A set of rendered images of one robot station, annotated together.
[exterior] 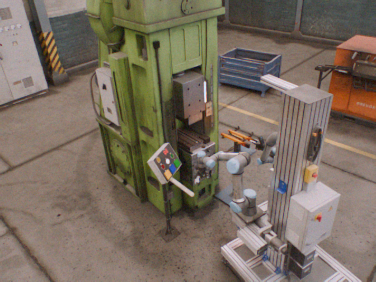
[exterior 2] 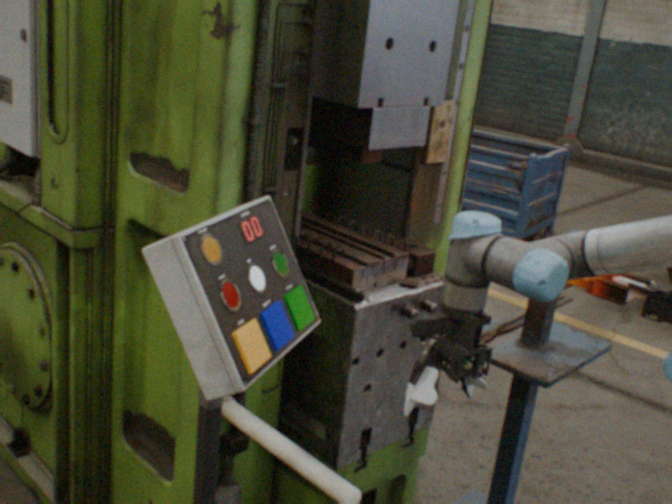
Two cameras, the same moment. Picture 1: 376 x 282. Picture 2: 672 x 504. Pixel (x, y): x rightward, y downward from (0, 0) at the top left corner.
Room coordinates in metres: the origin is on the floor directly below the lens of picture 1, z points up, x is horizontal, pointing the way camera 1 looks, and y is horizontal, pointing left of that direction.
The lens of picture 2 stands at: (1.40, 0.25, 1.59)
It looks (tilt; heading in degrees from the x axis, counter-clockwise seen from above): 18 degrees down; 353
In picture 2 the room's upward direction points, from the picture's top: 7 degrees clockwise
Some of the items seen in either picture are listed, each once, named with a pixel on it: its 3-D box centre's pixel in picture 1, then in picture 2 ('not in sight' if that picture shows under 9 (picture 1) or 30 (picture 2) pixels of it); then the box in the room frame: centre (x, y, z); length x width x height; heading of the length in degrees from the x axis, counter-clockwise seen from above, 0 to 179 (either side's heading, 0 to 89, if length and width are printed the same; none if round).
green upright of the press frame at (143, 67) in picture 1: (156, 129); (204, 171); (3.27, 0.35, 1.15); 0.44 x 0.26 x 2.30; 39
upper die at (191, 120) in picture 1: (183, 112); (338, 111); (3.34, 0.03, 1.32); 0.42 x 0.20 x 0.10; 39
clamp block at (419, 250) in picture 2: (204, 139); (409, 257); (3.33, -0.20, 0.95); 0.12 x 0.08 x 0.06; 39
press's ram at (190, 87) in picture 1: (184, 90); (362, 10); (3.36, 0.00, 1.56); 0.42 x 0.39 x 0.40; 39
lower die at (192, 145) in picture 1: (184, 139); (323, 246); (3.34, 0.03, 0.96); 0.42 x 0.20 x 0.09; 39
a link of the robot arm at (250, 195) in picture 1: (249, 197); not in sight; (2.23, -0.52, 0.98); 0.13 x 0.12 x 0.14; 127
